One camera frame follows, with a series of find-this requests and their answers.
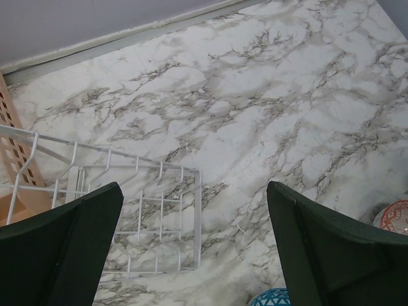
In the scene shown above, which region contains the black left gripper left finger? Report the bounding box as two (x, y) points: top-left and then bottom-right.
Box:
(1, 182), (124, 305)

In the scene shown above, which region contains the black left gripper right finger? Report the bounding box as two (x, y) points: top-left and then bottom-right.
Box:
(266, 181), (407, 305)

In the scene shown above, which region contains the blue triangle patterned bowl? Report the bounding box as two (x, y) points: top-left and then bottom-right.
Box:
(249, 288), (291, 306)

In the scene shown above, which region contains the red patterned bowl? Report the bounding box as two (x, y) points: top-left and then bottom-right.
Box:
(372, 200), (408, 235)

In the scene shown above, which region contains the orange plastic file organizer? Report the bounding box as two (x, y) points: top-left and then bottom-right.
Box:
(1, 77), (52, 226)

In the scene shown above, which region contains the white wire dish rack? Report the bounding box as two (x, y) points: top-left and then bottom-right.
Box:
(5, 127), (201, 284)

